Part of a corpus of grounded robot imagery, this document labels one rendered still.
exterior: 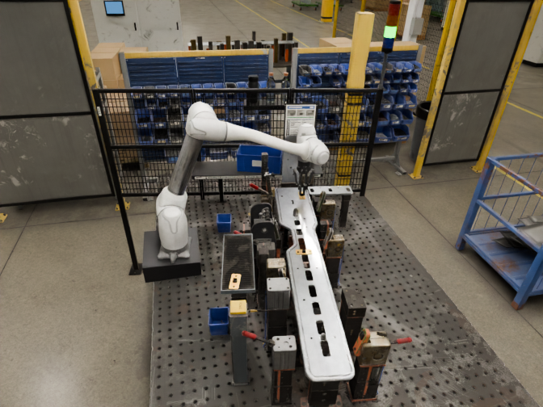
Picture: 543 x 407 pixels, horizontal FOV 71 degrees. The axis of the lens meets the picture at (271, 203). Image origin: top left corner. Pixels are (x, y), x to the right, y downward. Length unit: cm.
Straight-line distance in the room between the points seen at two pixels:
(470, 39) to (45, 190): 460
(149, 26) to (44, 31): 489
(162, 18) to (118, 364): 688
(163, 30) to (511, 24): 606
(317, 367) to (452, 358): 81
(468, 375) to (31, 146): 383
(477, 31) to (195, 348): 408
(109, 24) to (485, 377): 808
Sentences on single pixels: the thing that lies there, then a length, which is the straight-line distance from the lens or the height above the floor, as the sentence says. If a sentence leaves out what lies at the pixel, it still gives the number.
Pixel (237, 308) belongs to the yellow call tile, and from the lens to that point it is 150.
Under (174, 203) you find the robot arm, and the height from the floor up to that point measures 106.
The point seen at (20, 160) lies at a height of 63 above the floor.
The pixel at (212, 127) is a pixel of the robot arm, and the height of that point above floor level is 157.
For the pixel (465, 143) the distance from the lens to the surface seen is 534.
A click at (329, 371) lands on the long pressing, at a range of 155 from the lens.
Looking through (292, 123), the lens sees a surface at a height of 131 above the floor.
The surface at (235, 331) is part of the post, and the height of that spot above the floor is 106.
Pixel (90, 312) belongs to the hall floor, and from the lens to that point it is 329.
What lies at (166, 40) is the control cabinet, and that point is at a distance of 861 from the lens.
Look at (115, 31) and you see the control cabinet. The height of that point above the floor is 101.
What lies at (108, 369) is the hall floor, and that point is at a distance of 291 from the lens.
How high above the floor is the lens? 228
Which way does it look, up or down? 33 degrees down
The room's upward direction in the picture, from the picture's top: 1 degrees clockwise
